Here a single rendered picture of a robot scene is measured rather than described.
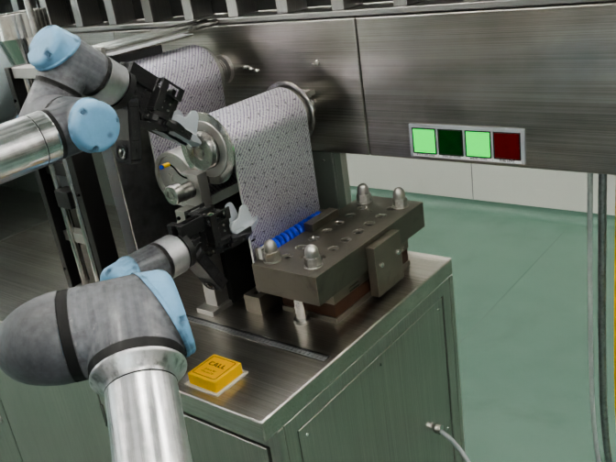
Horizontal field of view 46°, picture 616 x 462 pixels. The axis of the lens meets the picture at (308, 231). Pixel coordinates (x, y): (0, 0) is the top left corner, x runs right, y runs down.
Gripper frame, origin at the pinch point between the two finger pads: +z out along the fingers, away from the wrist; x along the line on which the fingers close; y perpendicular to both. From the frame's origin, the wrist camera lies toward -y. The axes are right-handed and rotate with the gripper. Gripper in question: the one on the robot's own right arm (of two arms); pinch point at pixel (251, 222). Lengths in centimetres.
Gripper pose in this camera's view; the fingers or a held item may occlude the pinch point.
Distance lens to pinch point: 148.3
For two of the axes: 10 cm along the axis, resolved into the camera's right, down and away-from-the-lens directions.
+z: 6.0, -3.8, 7.0
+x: -7.8, -1.3, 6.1
